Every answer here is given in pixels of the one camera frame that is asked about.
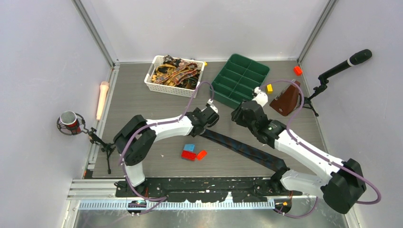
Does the green divided tray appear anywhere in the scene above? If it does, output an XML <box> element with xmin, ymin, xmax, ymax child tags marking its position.
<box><xmin>210</xmin><ymin>54</ymin><xmax>270</xmax><ymax>109</ymax></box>

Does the navy brown striped tie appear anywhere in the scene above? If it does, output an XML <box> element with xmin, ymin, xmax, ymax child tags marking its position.
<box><xmin>200</xmin><ymin>130</ymin><xmax>289</xmax><ymax>172</ymax></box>

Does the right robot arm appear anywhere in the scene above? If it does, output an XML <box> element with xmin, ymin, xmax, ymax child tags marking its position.
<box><xmin>231</xmin><ymin>100</ymin><xmax>367</xmax><ymax>214</ymax></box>

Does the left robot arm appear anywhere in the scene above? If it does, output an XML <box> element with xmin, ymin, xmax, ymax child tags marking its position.
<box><xmin>113</xmin><ymin>104</ymin><xmax>219</xmax><ymax>197</ymax></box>

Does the pile of patterned ties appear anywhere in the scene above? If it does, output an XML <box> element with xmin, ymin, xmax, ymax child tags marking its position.
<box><xmin>151</xmin><ymin>55</ymin><xmax>201</xmax><ymax>90</ymax></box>

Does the blue block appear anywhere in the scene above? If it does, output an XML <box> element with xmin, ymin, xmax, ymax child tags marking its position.
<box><xmin>183</xmin><ymin>144</ymin><xmax>195</xmax><ymax>152</ymax></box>

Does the yellow block near tray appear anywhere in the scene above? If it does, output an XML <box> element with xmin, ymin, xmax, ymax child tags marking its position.
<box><xmin>266</xmin><ymin>84</ymin><xmax>274</xmax><ymax>94</ymax></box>

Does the orange-red small block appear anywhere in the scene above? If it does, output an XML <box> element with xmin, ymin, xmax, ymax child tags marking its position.
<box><xmin>196</xmin><ymin>150</ymin><xmax>208</xmax><ymax>161</ymax></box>

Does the red block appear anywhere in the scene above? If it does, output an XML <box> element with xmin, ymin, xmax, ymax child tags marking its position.
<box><xmin>181</xmin><ymin>150</ymin><xmax>197</xmax><ymax>161</ymax></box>

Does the white perforated basket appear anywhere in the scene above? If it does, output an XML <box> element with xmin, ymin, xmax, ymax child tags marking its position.
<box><xmin>144</xmin><ymin>55</ymin><xmax>206</xmax><ymax>97</ymax></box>

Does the black microphone tripod right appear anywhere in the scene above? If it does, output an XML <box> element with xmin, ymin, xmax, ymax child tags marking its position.
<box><xmin>299</xmin><ymin>78</ymin><xmax>329</xmax><ymax>117</ymax></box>

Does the orange block in corner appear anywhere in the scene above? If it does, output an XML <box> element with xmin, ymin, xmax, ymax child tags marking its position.
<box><xmin>293</xmin><ymin>66</ymin><xmax>303</xmax><ymax>76</ymax></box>

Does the black tripod left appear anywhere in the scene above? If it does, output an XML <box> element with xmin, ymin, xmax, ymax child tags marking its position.
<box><xmin>87</xmin><ymin>127</ymin><xmax>115</xmax><ymax>174</ymax></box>

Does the black handheld microphone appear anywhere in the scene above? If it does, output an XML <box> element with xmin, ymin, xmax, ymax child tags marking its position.
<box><xmin>318</xmin><ymin>49</ymin><xmax>373</xmax><ymax>85</ymax></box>

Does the red silver studio microphone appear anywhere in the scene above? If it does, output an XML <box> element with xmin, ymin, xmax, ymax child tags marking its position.
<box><xmin>57</xmin><ymin>111</ymin><xmax>89</xmax><ymax>136</ymax></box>

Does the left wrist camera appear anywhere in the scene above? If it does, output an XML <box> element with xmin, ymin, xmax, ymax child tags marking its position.
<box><xmin>206</xmin><ymin>99</ymin><xmax>219</xmax><ymax>114</ymax></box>

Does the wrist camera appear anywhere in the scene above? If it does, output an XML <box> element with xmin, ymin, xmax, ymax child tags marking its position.
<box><xmin>252</xmin><ymin>87</ymin><xmax>268</xmax><ymax>107</ymax></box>
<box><xmin>206</xmin><ymin>99</ymin><xmax>219</xmax><ymax>114</ymax></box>

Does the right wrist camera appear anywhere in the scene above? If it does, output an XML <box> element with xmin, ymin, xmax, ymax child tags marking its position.
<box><xmin>252</xmin><ymin>87</ymin><xmax>268</xmax><ymax>107</ymax></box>

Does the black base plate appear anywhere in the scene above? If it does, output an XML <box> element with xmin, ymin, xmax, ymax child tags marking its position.
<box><xmin>114</xmin><ymin>177</ymin><xmax>302</xmax><ymax>203</ymax></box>

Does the peach cylinder handle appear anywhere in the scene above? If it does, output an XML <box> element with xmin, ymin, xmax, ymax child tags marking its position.
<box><xmin>96</xmin><ymin>81</ymin><xmax>109</xmax><ymax>121</ymax></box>

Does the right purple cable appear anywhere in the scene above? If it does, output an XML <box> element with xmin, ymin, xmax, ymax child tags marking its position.
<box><xmin>260</xmin><ymin>79</ymin><xmax>382</xmax><ymax>219</ymax></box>

